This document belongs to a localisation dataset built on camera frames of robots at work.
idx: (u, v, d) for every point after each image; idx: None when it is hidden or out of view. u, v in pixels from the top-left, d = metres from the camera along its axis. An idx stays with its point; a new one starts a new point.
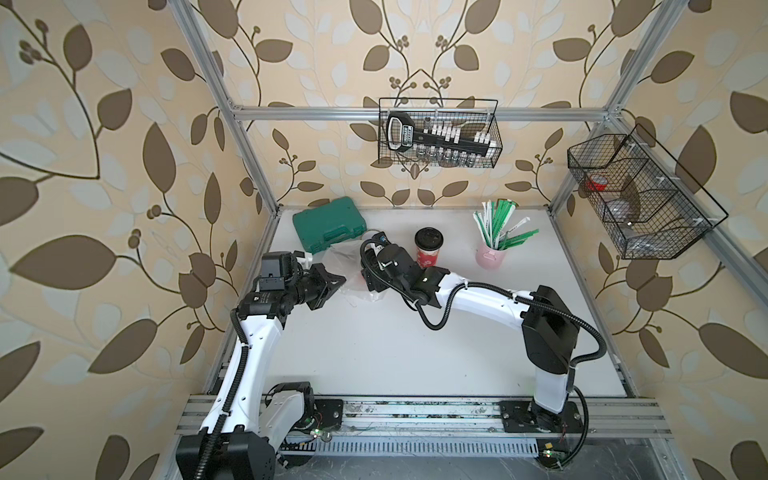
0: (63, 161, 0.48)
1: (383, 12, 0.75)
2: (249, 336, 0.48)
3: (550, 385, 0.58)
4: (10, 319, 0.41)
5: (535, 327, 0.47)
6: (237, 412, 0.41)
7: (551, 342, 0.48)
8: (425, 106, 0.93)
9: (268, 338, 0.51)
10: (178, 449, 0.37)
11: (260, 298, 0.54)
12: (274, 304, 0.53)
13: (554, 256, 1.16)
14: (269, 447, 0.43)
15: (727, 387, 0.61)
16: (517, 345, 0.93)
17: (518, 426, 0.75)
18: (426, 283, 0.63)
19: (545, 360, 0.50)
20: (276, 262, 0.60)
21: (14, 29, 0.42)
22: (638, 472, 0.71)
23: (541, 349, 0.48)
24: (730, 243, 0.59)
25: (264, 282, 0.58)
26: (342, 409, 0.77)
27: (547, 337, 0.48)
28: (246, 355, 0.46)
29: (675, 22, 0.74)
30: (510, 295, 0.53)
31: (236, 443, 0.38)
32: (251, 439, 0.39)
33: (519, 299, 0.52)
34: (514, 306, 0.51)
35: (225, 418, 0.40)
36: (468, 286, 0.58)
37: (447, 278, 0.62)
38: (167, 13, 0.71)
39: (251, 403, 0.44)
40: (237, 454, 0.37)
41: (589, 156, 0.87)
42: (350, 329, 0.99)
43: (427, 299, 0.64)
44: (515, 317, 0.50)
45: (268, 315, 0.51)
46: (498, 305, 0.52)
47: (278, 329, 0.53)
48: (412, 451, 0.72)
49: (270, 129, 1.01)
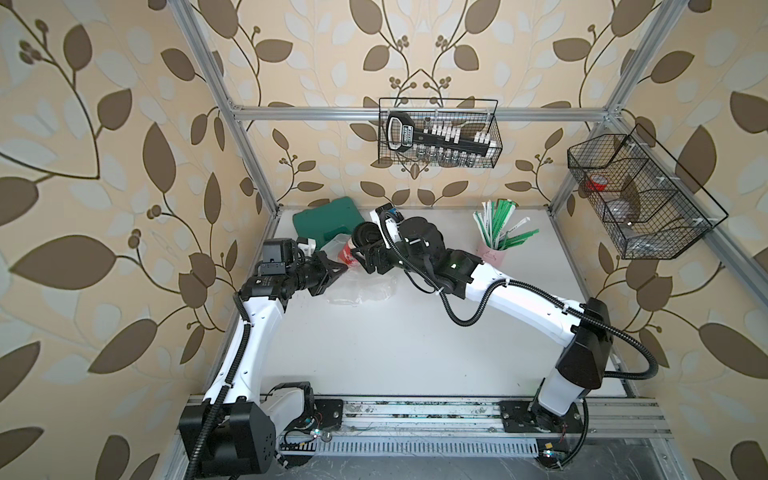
0: (63, 162, 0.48)
1: (383, 12, 0.75)
2: (250, 314, 0.50)
3: (560, 388, 0.57)
4: (10, 319, 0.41)
5: (588, 345, 0.43)
6: (239, 385, 0.41)
7: (599, 362, 0.47)
8: (425, 105, 0.93)
9: (270, 318, 0.52)
10: (180, 419, 0.38)
11: (262, 281, 0.55)
12: (275, 287, 0.55)
13: (554, 256, 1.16)
14: (270, 423, 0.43)
15: (728, 387, 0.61)
16: (518, 345, 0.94)
17: (518, 426, 0.75)
18: (454, 270, 0.55)
19: (576, 375, 0.47)
20: (277, 248, 0.61)
21: (14, 28, 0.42)
22: (638, 472, 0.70)
23: (579, 366, 0.45)
24: (729, 243, 0.59)
25: (265, 267, 0.59)
26: (342, 409, 0.77)
27: (598, 356, 0.46)
28: (248, 333, 0.47)
29: (675, 23, 0.74)
30: (560, 304, 0.47)
31: (237, 414, 0.38)
32: (252, 410, 0.40)
33: (569, 311, 0.46)
34: (563, 317, 0.46)
35: (227, 389, 0.41)
36: (508, 285, 0.51)
37: (481, 269, 0.54)
38: (167, 13, 0.71)
39: (252, 378, 0.44)
40: (238, 425, 0.38)
41: (589, 156, 0.87)
42: (350, 329, 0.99)
43: (453, 287, 0.55)
44: (562, 330, 0.45)
45: (270, 296, 0.53)
46: (545, 313, 0.47)
47: (279, 310, 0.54)
48: (412, 451, 0.72)
49: (270, 129, 1.01)
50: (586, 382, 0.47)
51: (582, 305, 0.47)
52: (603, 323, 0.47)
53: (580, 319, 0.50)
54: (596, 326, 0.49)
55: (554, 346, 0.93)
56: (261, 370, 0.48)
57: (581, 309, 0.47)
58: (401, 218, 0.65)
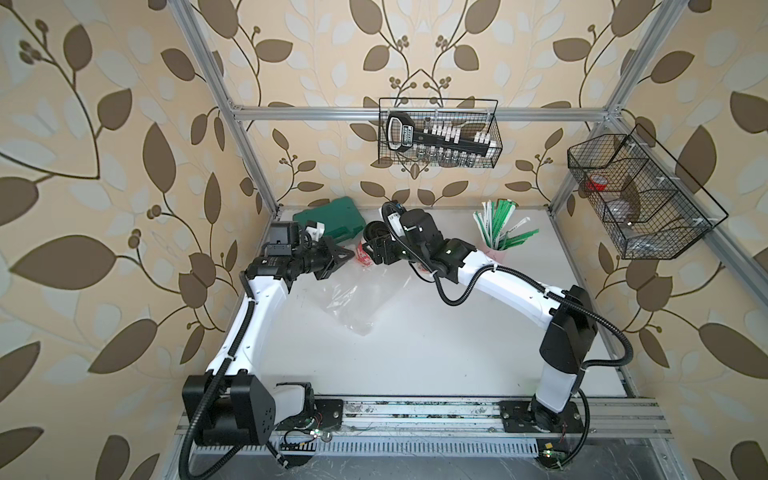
0: (63, 162, 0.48)
1: (383, 12, 0.75)
2: (255, 292, 0.50)
3: (556, 384, 0.58)
4: (10, 319, 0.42)
5: (563, 326, 0.45)
6: (241, 358, 0.42)
7: (575, 345, 0.47)
8: (425, 105, 0.93)
9: (274, 297, 0.53)
10: (184, 388, 0.39)
11: (268, 262, 0.55)
12: (281, 267, 0.55)
13: (555, 256, 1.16)
14: (269, 397, 0.53)
15: (728, 386, 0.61)
16: (518, 345, 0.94)
17: (518, 426, 0.75)
18: (448, 255, 0.59)
19: (557, 360, 0.50)
20: (284, 230, 0.61)
21: (14, 28, 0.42)
22: (638, 472, 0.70)
23: (558, 348, 0.48)
24: (730, 244, 0.59)
25: (272, 248, 0.60)
26: (342, 409, 0.77)
27: (572, 337, 0.47)
28: (252, 308, 0.48)
29: (675, 22, 0.74)
30: (542, 288, 0.50)
31: (238, 386, 0.39)
32: (252, 383, 0.40)
33: (550, 295, 0.49)
34: (543, 301, 0.49)
35: (229, 361, 0.42)
36: (496, 269, 0.55)
37: (473, 256, 0.58)
38: (167, 13, 0.71)
39: (254, 353, 0.45)
40: (239, 397, 0.38)
41: (589, 156, 0.87)
42: (351, 330, 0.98)
43: (447, 271, 0.59)
44: (542, 312, 0.48)
45: (275, 276, 0.53)
46: (526, 296, 0.50)
47: (284, 290, 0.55)
48: (412, 451, 0.72)
49: (270, 129, 1.01)
50: (564, 366, 0.49)
51: (563, 290, 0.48)
52: (583, 308, 0.49)
53: (559, 303, 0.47)
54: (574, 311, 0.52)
55: None
56: (262, 346, 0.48)
57: (562, 294, 0.49)
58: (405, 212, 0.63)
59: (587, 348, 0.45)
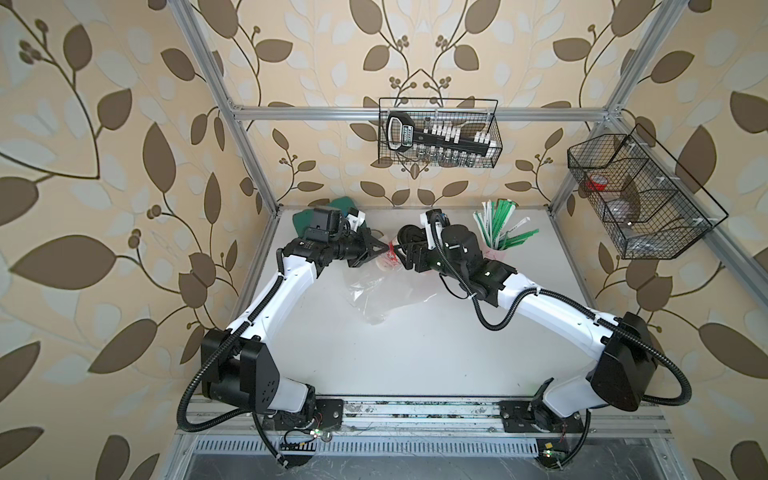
0: (63, 162, 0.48)
1: (383, 12, 0.75)
2: (286, 269, 0.53)
3: (575, 396, 0.56)
4: (10, 319, 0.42)
5: (618, 357, 0.41)
6: (258, 325, 0.45)
7: (630, 379, 0.43)
8: (425, 105, 0.93)
9: (302, 278, 0.56)
10: (203, 340, 0.42)
11: (304, 244, 0.58)
12: (315, 252, 0.58)
13: (554, 256, 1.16)
14: (275, 371, 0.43)
15: (728, 386, 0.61)
16: (519, 345, 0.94)
17: (518, 426, 0.75)
18: (488, 278, 0.57)
19: (612, 393, 0.45)
20: (325, 217, 0.64)
21: (14, 28, 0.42)
22: (638, 472, 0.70)
23: (613, 380, 0.43)
24: (729, 243, 0.59)
25: (311, 232, 0.62)
26: (342, 409, 0.77)
27: (628, 369, 0.42)
28: (279, 282, 0.51)
29: (675, 22, 0.74)
30: (591, 315, 0.47)
31: (249, 351, 0.41)
32: (262, 351, 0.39)
33: (601, 322, 0.46)
34: (594, 328, 0.45)
35: (247, 326, 0.44)
36: (539, 293, 0.52)
37: (514, 278, 0.56)
38: (167, 12, 0.71)
39: (271, 324, 0.48)
40: (247, 362, 0.40)
41: (589, 156, 0.87)
42: (353, 330, 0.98)
43: (486, 294, 0.58)
44: (591, 341, 0.45)
45: (307, 259, 0.56)
46: (574, 323, 0.47)
47: (312, 275, 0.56)
48: (412, 451, 0.72)
49: (270, 129, 1.01)
50: (620, 401, 0.45)
51: (616, 317, 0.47)
52: (640, 341, 0.45)
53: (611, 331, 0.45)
54: (629, 341, 0.47)
55: (554, 350, 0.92)
56: (280, 318, 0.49)
57: (615, 322, 0.45)
58: (447, 224, 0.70)
59: (646, 383, 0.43)
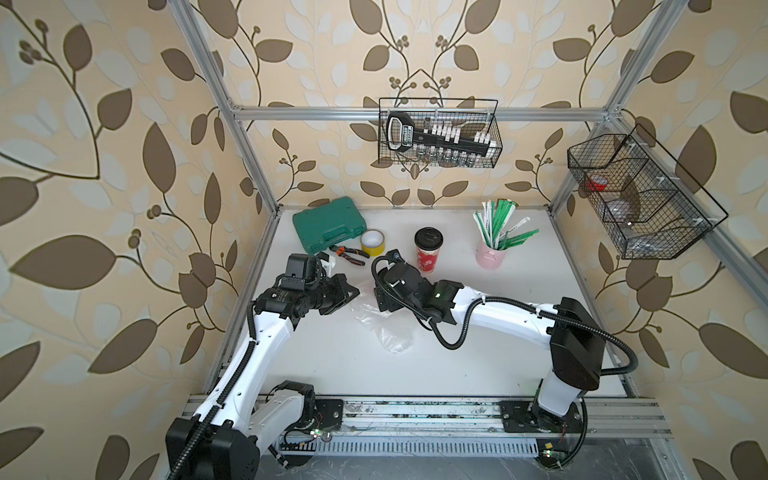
0: (63, 162, 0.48)
1: (383, 12, 0.75)
2: (258, 332, 0.49)
3: (562, 392, 0.56)
4: (10, 319, 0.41)
5: (564, 344, 0.44)
6: (230, 407, 0.41)
7: (580, 358, 0.45)
8: (425, 105, 0.93)
9: (276, 338, 0.51)
10: (169, 430, 0.38)
11: (277, 296, 0.54)
12: (288, 304, 0.53)
13: (555, 257, 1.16)
14: (255, 449, 0.47)
15: (728, 387, 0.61)
16: (520, 347, 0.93)
17: (518, 426, 0.75)
18: (439, 299, 0.59)
19: (572, 375, 0.47)
20: (300, 264, 0.61)
21: (14, 28, 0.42)
22: (638, 472, 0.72)
23: (569, 368, 0.46)
24: (729, 243, 0.59)
25: (286, 280, 0.59)
26: (342, 409, 0.77)
27: (576, 353, 0.45)
28: (251, 350, 0.47)
29: (675, 22, 0.74)
30: (534, 310, 0.50)
31: (220, 440, 0.38)
32: (236, 436, 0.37)
33: (543, 314, 0.49)
34: (538, 321, 0.48)
35: (217, 410, 0.40)
36: (485, 301, 0.55)
37: (461, 292, 0.59)
38: (167, 13, 0.71)
39: (245, 400, 0.43)
40: (219, 451, 0.37)
41: (589, 155, 0.87)
42: (352, 329, 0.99)
43: (441, 315, 0.60)
44: (540, 333, 0.47)
45: (281, 315, 0.52)
46: (522, 321, 0.49)
47: (288, 330, 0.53)
48: (412, 451, 0.72)
49: (270, 129, 1.01)
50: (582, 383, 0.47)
51: (555, 306, 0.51)
52: (581, 323, 0.48)
53: (554, 321, 0.49)
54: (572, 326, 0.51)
55: None
56: (258, 388, 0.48)
57: (554, 310, 0.48)
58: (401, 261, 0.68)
59: (601, 359, 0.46)
